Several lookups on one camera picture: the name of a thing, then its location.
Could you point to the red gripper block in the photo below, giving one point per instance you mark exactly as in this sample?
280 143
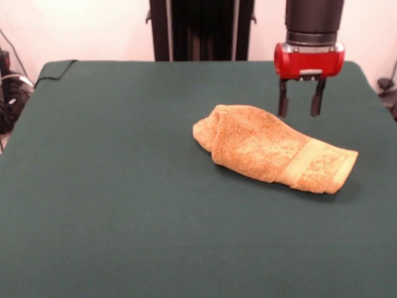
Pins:
310 62

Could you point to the tan terry towel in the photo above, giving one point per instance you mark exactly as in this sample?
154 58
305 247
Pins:
257 146

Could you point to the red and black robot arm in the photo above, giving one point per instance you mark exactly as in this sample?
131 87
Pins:
313 15

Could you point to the black plug adapter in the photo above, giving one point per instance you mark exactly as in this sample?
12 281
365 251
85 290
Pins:
384 83

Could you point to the dark green tablecloth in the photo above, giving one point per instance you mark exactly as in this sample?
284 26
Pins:
124 186

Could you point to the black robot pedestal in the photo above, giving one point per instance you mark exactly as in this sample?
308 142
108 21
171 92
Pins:
201 31

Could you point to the black power strip red switch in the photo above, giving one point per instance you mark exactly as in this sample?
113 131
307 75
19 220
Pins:
4 62

